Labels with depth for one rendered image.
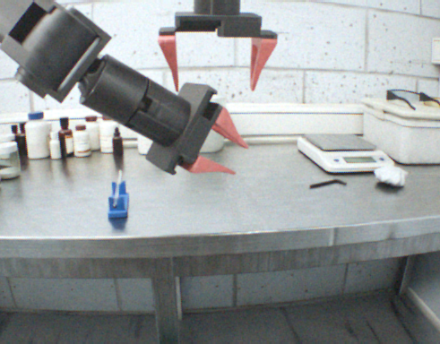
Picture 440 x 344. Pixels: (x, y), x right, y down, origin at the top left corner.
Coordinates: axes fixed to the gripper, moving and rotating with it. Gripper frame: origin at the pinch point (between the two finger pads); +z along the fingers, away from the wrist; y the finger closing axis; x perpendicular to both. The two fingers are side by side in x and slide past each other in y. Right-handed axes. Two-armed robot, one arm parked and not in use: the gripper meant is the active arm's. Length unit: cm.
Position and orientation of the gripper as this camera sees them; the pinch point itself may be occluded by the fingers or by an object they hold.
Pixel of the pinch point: (234, 157)
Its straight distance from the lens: 46.7
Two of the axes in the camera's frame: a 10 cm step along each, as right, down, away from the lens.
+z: 7.4, 3.8, 5.6
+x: 5.0, 2.5, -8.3
